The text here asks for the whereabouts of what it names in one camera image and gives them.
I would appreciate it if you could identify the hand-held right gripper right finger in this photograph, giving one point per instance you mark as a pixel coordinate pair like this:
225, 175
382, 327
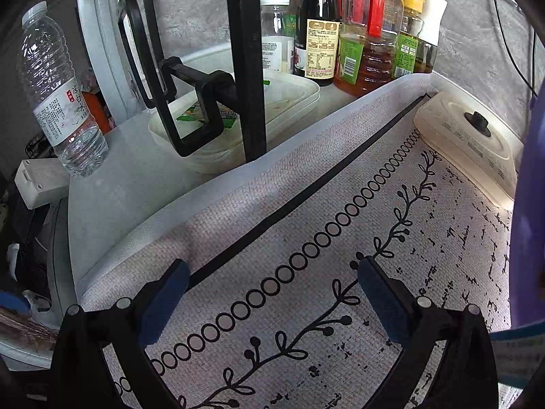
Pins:
383, 302

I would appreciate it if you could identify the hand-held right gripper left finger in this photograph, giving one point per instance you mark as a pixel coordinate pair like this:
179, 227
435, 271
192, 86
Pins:
166, 302

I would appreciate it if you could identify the blue white medicine box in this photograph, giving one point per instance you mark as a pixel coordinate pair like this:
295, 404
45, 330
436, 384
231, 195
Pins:
515, 358

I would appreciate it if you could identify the purple plastic bucket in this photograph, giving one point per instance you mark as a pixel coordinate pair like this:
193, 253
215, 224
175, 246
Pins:
528, 243

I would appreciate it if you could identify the patterned white table mat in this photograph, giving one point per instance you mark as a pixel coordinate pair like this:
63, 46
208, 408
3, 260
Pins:
276, 221

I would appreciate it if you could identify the straw broom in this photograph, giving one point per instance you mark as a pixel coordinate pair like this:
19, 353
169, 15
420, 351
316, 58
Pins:
21, 328

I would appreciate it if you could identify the white power strip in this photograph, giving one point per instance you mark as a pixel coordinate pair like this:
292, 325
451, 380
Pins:
38, 183

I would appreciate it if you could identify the green packet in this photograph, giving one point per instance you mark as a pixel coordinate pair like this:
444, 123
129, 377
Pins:
187, 115

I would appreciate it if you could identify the orange object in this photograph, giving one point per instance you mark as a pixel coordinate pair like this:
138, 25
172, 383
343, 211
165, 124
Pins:
100, 110

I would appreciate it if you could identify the clear water bottle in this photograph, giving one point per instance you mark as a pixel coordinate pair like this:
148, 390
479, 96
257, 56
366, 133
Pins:
59, 106

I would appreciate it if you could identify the white plastic container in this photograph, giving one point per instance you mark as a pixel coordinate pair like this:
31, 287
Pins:
289, 93

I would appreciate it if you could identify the yellow cap green label bottle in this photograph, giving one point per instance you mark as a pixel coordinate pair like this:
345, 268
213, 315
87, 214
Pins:
406, 47

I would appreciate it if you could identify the black metal dish rack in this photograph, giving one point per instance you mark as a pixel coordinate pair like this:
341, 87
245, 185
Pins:
245, 51

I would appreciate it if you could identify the white round appliance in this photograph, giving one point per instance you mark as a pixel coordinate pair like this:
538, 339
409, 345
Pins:
100, 30

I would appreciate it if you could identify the clear jar white cap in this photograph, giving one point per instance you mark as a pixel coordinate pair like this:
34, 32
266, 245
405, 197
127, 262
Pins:
274, 38

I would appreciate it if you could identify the white top oil dispenser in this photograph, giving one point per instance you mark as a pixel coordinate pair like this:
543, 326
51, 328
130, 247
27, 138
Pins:
432, 12

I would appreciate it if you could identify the gold cap glass bottle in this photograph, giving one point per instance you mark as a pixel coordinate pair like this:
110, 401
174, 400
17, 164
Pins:
293, 8

